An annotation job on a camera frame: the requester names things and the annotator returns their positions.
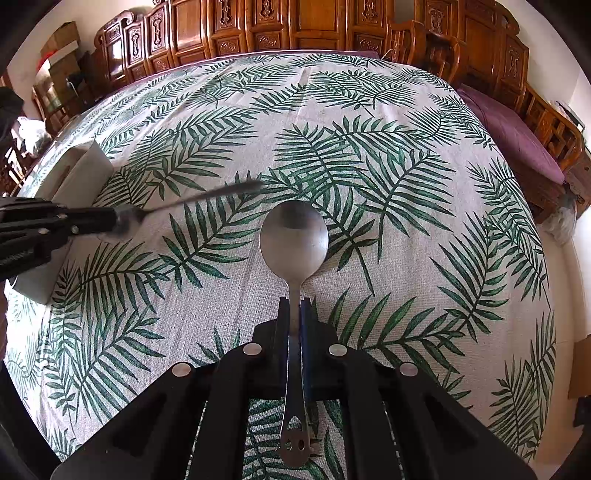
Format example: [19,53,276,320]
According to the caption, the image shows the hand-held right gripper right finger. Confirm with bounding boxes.
[299,296,539,480]

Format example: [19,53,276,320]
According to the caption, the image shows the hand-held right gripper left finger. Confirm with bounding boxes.
[51,296,293,480]

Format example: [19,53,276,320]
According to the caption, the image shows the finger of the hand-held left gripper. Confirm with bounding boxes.
[0,198,126,237]
[0,231,77,284]

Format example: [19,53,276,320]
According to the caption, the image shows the grey metal tray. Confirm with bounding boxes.
[6,140,113,305]

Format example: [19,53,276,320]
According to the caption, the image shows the metal fork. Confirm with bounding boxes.
[99,179,266,241]

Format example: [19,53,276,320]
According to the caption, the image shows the metal spoon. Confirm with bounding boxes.
[259,199,329,468]

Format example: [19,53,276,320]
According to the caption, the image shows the white plastic bag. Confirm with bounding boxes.
[16,117,51,155]

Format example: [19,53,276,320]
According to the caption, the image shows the dark cloth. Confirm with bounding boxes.
[0,88,26,148]

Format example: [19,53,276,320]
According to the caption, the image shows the cardboard box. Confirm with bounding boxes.
[41,21,83,63]

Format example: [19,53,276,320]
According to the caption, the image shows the leaf print tablecloth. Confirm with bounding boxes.
[2,52,557,480]

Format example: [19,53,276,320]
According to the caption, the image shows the carved wooden sofa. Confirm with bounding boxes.
[416,0,591,224]
[95,0,398,86]

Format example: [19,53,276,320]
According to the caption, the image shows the clear plastic bag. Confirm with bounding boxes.
[545,205,580,247]

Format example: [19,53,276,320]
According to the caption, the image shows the purple seat cushion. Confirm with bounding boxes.
[203,48,386,63]
[456,84,566,184]

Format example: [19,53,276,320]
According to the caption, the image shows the wooden chair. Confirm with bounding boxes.
[383,21,428,68]
[425,32,462,84]

